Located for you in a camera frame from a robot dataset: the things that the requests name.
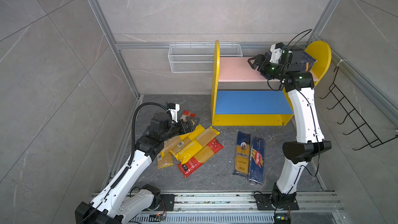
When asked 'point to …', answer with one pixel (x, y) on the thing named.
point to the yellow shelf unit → (243, 96)
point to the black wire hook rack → (372, 140)
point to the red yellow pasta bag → (207, 151)
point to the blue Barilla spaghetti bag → (256, 166)
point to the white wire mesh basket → (188, 58)
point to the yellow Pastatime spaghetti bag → (186, 152)
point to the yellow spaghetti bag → (172, 143)
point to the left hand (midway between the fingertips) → (193, 118)
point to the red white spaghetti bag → (187, 113)
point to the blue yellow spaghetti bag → (242, 155)
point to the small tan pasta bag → (165, 159)
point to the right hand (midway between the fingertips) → (252, 62)
